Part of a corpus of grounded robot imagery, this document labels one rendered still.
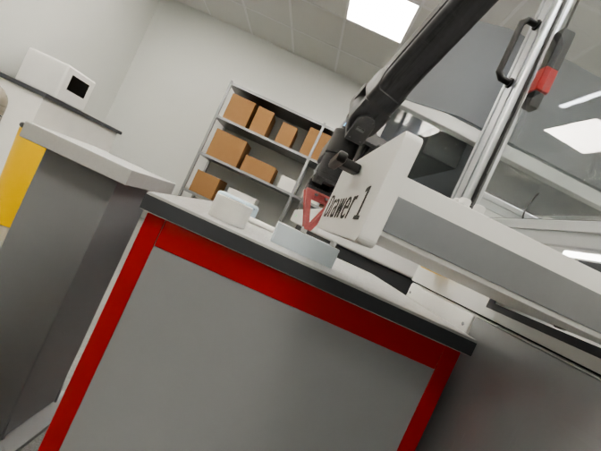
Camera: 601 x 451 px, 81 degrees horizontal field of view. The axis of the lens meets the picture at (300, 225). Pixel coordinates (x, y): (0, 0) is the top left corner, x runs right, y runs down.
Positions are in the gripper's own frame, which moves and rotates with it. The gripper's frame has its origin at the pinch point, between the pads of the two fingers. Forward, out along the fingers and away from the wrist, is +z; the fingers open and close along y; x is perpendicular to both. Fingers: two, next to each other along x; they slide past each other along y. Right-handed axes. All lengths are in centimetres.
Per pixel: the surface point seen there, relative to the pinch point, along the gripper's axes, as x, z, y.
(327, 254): -5.0, 3.4, -5.2
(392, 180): -0.9, -7.0, -38.7
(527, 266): -17.1, -5.3, -37.1
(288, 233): 3.3, 2.7, -5.1
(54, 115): 207, 5, 248
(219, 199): 16.6, 2.0, -8.0
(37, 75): 241, -21, 261
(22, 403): 46, 71, 23
